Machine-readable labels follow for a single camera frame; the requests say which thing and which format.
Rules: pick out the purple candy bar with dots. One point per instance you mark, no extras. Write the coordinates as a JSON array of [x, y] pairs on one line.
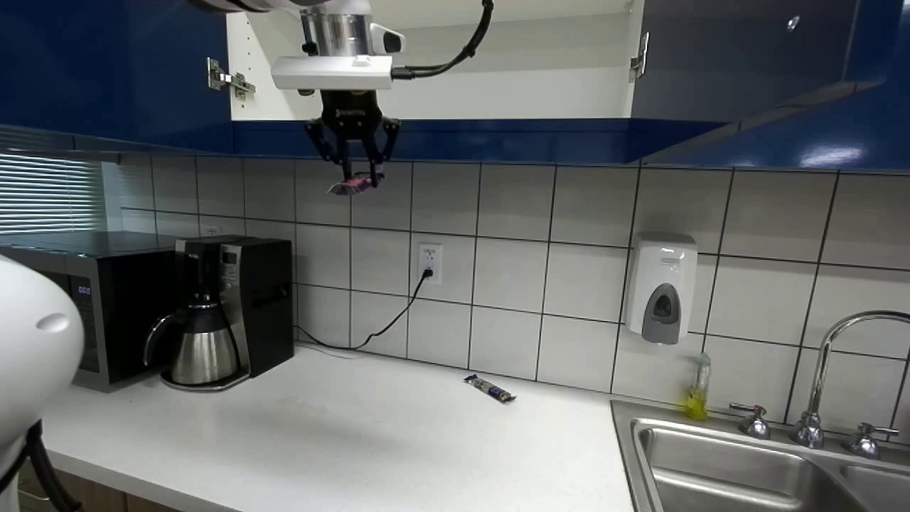
[[356, 185]]

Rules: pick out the black microwave oven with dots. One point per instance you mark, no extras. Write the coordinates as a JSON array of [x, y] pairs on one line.
[[114, 313]]

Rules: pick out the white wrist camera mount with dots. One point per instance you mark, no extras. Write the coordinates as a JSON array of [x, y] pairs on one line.
[[332, 73]]

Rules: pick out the steel coffee carafe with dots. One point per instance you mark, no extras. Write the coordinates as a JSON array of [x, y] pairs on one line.
[[199, 352]]

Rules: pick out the blue cupboard door with knob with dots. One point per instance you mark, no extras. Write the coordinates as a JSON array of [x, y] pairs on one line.
[[757, 66]]

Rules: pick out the white wall power outlet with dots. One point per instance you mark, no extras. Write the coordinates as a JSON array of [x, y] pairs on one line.
[[428, 257]]

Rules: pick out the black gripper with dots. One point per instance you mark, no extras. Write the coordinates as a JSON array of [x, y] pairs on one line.
[[352, 112]]

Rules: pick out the chrome sink faucet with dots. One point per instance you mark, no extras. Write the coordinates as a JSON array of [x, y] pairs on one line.
[[822, 365]]

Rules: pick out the yellow dish soap bottle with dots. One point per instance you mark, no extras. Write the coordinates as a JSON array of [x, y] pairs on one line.
[[697, 399]]

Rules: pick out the window blinds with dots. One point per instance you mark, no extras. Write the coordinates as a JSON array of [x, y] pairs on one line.
[[46, 194]]

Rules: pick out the dark wrapped snack bar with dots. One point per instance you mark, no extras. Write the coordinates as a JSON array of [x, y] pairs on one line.
[[489, 387]]

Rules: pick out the wooden base cabinet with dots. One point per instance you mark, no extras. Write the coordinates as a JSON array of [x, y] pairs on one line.
[[94, 497]]

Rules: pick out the black coffee maker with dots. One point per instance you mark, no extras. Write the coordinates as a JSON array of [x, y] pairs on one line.
[[259, 295]]

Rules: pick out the plain blue cupboard door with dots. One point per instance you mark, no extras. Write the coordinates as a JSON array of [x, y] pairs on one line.
[[104, 66]]

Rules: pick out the white wall soap dispenser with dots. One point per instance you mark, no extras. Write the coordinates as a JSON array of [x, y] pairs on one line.
[[660, 289]]

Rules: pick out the metal cupboard hinge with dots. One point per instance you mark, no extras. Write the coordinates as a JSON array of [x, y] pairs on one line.
[[640, 55], [229, 80]]

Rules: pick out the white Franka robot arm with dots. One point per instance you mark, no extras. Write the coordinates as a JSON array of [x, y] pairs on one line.
[[33, 352]]

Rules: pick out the white cupboard with blue trim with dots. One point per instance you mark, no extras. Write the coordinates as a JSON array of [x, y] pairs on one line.
[[549, 80]]

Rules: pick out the stainless steel sink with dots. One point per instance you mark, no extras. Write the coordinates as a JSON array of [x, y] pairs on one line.
[[740, 471]]

